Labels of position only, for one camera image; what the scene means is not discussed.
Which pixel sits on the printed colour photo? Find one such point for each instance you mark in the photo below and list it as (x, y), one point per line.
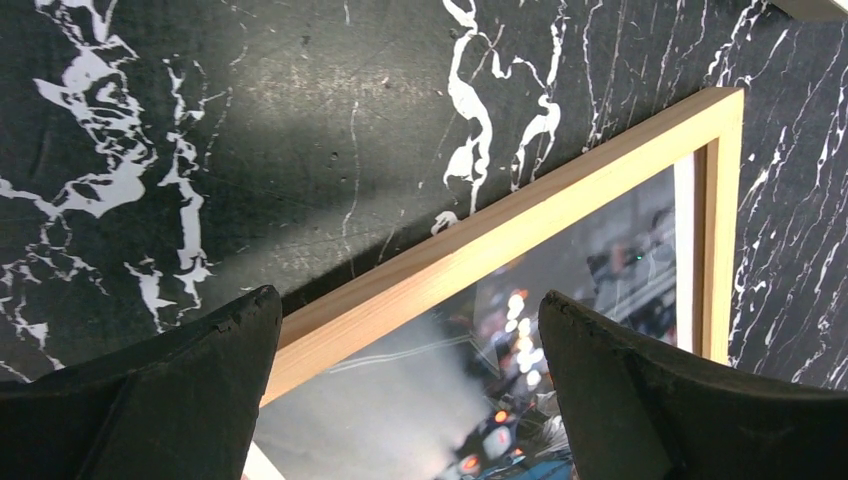
(430, 391)

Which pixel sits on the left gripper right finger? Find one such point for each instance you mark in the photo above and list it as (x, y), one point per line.
(637, 408)

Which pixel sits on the wooden picture frame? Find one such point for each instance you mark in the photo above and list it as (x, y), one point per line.
(710, 123)

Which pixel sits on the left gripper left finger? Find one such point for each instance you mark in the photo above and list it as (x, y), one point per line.
(180, 405)

